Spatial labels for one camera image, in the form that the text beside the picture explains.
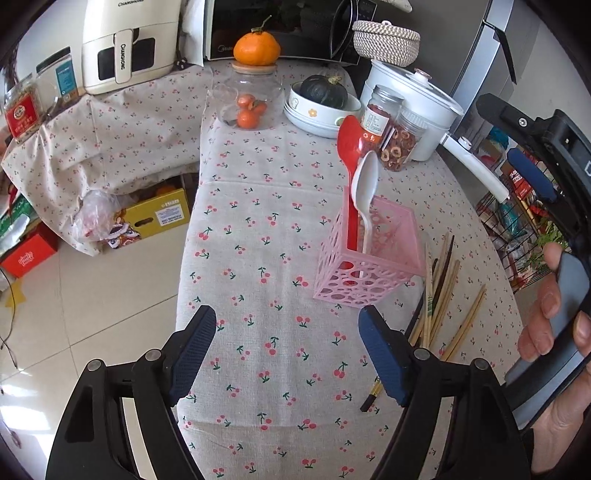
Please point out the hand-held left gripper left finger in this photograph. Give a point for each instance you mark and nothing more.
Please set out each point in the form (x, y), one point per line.
(194, 350)

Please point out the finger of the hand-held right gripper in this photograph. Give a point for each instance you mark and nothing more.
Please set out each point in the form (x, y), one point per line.
(531, 174)
(512, 117)

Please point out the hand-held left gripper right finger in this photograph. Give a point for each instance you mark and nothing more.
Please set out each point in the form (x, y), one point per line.
(378, 344)

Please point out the pink perforated utensil holder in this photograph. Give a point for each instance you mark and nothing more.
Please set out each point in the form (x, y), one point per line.
(369, 282)

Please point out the group of wooden chopsticks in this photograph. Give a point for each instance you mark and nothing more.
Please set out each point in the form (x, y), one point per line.
(465, 318)

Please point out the person's right hand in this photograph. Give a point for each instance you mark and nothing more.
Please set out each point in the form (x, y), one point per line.
(540, 323)

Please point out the grey refrigerator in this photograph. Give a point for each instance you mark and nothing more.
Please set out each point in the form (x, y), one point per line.
(480, 55)

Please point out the white electric pot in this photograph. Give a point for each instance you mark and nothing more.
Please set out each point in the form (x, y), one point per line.
(429, 106)

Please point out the cherry print tablecloth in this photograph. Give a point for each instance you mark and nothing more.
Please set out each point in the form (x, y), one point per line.
(129, 138)
(258, 258)

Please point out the jar of dried fruit rings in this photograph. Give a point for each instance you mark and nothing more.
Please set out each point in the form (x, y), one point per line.
(401, 147)

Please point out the jar of red dried chili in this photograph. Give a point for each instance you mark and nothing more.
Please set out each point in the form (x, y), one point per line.
(376, 120)

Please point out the yellow cardboard box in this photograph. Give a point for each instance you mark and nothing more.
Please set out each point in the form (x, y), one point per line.
(157, 214)

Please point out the woven basket with lid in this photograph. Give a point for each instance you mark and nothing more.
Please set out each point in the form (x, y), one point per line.
(385, 44)

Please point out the white plastic spoon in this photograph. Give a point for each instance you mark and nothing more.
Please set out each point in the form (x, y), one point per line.
(364, 180)

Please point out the red plastic spoon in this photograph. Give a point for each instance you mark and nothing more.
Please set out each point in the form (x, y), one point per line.
(348, 143)

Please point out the clear plastic bag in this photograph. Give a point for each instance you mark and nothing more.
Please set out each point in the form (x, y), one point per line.
(94, 214)

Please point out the red cardboard box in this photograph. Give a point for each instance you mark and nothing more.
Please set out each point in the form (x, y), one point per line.
(27, 258)

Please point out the dark green pumpkin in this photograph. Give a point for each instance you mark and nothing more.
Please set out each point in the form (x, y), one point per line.
(323, 92)

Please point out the white bowl with flower print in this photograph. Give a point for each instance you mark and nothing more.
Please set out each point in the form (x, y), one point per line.
(304, 113)

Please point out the green and white package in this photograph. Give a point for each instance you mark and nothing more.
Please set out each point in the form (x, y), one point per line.
(11, 221)

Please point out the black microwave oven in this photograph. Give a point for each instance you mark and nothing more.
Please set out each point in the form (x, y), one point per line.
(295, 27)

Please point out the small tangerine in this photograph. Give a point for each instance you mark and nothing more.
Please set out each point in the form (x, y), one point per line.
(246, 120)
(244, 100)
(260, 109)

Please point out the glass jar with wooden lid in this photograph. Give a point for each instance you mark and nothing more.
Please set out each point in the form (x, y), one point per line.
(258, 83)

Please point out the large orange with stem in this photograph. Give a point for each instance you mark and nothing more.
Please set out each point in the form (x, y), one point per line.
(256, 50)

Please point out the black power plug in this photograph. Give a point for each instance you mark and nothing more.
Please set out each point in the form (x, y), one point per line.
(181, 63)

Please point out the clear jar with red label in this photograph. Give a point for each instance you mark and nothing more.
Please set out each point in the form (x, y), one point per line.
(21, 115)

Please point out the clear jar with blue label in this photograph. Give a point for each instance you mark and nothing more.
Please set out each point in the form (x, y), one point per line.
(64, 78)

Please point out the cream air fryer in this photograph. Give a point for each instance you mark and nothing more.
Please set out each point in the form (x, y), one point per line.
(138, 27)

